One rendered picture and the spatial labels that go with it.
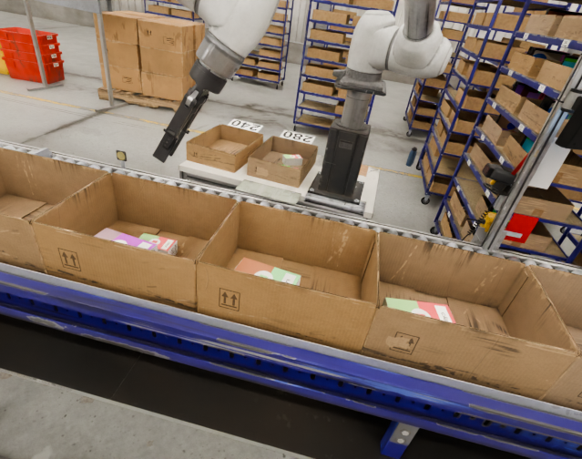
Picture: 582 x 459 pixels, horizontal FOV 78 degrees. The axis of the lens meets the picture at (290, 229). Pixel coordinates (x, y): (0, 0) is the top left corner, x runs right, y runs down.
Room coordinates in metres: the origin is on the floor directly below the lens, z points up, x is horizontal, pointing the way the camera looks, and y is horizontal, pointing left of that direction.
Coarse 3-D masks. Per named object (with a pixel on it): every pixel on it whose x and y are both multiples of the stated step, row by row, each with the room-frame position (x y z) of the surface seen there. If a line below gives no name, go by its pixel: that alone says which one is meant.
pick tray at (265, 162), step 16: (272, 144) 2.03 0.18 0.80; (288, 144) 2.01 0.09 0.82; (304, 144) 1.99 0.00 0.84; (256, 160) 1.65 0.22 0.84; (272, 160) 1.88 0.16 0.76; (304, 160) 1.95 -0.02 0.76; (256, 176) 1.65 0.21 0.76; (272, 176) 1.63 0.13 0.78; (288, 176) 1.62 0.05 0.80; (304, 176) 1.71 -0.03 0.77
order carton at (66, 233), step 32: (96, 192) 0.84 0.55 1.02; (128, 192) 0.90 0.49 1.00; (160, 192) 0.89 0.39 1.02; (192, 192) 0.88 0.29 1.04; (64, 224) 0.71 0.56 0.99; (96, 224) 0.81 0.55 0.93; (128, 224) 0.89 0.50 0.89; (160, 224) 0.89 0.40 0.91; (192, 224) 0.88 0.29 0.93; (64, 256) 0.62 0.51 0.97; (96, 256) 0.61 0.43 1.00; (128, 256) 0.60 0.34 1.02; (160, 256) 0.59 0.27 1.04; (192, 256) 0.79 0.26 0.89; (128, 288) 0.60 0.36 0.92; (160, 288) 0.59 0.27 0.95; (192, 288) 0.58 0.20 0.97
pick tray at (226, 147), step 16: (224, 128) 2.08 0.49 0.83; (240, 128) 2.06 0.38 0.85; (192, 144) 1.71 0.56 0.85; (208, 144) 1.94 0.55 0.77; (224, 144) 2.01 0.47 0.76; (240, 144) 2.04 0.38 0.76; (256, 144) 1.92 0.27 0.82; (192, 160) 1.72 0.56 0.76; (208, 160) 1.69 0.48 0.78; (224, 160) 1.67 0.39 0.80; (240, 160) 1.73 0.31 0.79
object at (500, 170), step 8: (488, 168) 1.38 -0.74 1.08; (496, 168) 1.37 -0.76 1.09; (504, 168) 1.37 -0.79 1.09; (512, 168) 1.41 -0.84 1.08; (488, 176) 1.37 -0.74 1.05; (496, 176) 1.36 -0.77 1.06; (504, 176) 1.36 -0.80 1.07; (512, 176) 1.36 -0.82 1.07; (496, 184) 1.38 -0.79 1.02; (504, 184) 1.37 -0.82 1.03
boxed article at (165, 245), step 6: (144, 234) 0.80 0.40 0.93; (150, 240) 0.77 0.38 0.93; (156, 240) 0.78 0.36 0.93; (162, 240) 0.78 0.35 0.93; (168, 240) 0.79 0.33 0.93; (174, 240) 0.79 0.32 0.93; (162, 246) 0.76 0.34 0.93; (168, 246) 0.76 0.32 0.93; (174, 246) 0.78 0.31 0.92; (168, 252) 0.75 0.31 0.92; (174, 252) 0.78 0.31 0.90
